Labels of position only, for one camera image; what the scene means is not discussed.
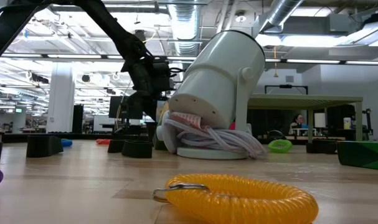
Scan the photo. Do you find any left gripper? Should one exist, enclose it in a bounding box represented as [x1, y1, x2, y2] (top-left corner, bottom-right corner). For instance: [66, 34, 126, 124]
[121, 55, 160, 123]

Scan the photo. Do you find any green and white box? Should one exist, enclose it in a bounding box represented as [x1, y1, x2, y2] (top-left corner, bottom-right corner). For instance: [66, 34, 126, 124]
[157, 100, 171, 126]

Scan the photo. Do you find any green coil wristband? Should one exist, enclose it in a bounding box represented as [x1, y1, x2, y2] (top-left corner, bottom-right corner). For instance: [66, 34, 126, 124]
[267, 139, 293, 154]

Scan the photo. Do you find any green yellow crayon box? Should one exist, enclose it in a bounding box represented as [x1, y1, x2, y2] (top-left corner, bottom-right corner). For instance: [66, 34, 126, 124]
[337, 140, 378, 171]

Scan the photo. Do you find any white desk lamp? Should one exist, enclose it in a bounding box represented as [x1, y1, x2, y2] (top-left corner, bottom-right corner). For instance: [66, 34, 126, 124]
[168, 30, 267, 161]

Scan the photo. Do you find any black office chair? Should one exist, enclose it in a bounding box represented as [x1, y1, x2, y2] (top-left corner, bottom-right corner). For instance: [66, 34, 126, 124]
[266, 129, 286, 141]

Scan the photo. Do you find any black computer monitor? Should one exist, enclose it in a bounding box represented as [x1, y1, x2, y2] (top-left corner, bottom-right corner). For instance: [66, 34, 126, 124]
[108, 95, 129, 120]

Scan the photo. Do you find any tall black cabinet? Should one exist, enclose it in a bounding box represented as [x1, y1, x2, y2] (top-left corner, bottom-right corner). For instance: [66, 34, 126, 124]
[72, 104, 84, 134]

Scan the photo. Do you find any yellow coil wristband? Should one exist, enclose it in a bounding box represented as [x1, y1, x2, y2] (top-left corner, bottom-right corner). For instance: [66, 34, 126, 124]
[151, 173, 319, 224]

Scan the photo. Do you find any person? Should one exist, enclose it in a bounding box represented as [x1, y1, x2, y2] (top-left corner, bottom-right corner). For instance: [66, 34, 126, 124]
[290, 113, 306, 135]

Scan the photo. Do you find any black upright robot stand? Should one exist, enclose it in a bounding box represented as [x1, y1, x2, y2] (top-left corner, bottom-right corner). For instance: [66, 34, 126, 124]
[364, 108, 374, 141]

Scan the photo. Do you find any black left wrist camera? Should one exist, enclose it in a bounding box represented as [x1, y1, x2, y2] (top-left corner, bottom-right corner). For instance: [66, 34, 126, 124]
[151, 58, 176, 93]

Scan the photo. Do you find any black aluminium rig frame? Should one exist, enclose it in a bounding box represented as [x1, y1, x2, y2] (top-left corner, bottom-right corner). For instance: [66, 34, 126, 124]
[1, 132, 378, 154]

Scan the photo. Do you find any white bundled lamp cable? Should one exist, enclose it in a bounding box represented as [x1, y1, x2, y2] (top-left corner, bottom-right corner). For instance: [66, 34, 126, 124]
[156, 110, 267, 159]

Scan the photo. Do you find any wide silver ceiling duct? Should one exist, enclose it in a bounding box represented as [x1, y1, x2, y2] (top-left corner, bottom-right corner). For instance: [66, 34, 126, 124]
[167, 0, 202, 57]

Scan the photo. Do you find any black metal stand frame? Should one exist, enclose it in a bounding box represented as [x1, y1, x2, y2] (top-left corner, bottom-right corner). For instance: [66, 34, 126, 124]
[265, 84, 308, 95]

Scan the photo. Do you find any slanted silver ceiling duct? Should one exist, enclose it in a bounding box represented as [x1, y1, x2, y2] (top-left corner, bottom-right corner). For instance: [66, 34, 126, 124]
[259, 0, 305, 34]

